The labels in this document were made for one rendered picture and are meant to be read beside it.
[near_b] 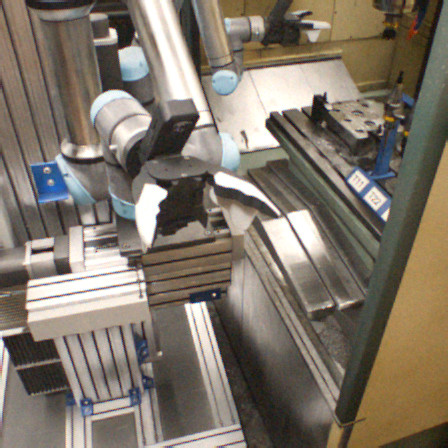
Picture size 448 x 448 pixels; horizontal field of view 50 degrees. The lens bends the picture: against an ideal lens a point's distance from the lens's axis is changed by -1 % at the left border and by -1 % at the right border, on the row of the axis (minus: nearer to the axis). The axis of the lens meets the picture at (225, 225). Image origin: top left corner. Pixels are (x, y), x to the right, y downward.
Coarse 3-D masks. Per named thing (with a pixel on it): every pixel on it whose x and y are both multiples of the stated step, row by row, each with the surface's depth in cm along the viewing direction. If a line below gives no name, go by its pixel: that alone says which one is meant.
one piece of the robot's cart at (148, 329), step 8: (112, 208) 135; (152, 312) 168; (152, 320) 170; (136, 328) 169; (144, 328) 170; (152, 328) 171; (136, 336) 171; (144, 336) 175; (152, 336) 173; (152, 344) 176; (152, 352) 179
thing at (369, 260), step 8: (296, 168) 206; (296, 176) 208; (304, 176) 200; (312, 184) 194; (328, 208) 184; (336, 216) 179; (344, 224) 175; (344, 232) 176; (352, 232) 170; (352, 240) 171; (360, 248) 167; (360, 256) 168; (368, 256) 163; (368, 264) 164
